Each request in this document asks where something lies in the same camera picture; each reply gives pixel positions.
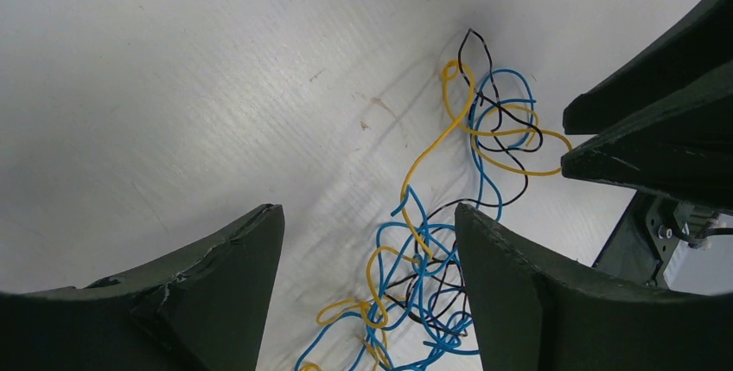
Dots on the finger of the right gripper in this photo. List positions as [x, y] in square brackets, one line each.
[699, 42]
[679, 147]

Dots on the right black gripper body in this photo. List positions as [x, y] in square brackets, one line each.
[643, 241]

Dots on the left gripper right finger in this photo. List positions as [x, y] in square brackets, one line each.
[535, 309]

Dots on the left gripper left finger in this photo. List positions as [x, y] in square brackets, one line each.
[201, 307]

